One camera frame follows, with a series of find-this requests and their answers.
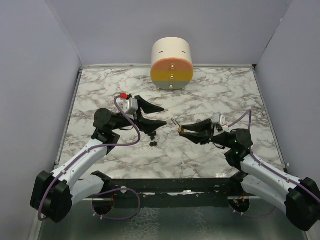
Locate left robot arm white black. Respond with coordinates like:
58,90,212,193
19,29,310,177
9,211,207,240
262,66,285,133
30,93,167,223

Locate brass long-shackle padlock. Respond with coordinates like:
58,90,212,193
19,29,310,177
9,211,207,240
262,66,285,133
171,118,185,134

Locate orange black padlock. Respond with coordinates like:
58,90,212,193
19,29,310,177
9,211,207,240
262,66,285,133
148,131,157,141

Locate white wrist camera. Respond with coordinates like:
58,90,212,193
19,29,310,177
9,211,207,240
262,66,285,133
211,112,226,132
123,97,139,116

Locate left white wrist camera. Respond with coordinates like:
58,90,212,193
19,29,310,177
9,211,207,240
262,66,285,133
123,97,139,116

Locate black-headed key pair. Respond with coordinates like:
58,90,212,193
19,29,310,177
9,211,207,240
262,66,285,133
147,141,162,152

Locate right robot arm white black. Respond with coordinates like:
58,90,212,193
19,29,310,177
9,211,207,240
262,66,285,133
179,119,320,232

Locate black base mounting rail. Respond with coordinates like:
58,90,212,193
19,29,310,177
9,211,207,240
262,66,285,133
93,172,247,209

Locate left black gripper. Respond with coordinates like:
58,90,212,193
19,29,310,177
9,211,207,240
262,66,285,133
111,96,168,134

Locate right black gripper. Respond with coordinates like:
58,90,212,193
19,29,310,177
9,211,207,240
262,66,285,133
180,118,235,149

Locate round three-drawer storage box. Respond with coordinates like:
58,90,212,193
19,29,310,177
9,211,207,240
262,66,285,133
150,37,194,91

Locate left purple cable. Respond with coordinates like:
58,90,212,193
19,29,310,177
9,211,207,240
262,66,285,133
37,93,141,221

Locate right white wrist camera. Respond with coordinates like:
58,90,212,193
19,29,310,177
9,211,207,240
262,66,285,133
211,112,226,132

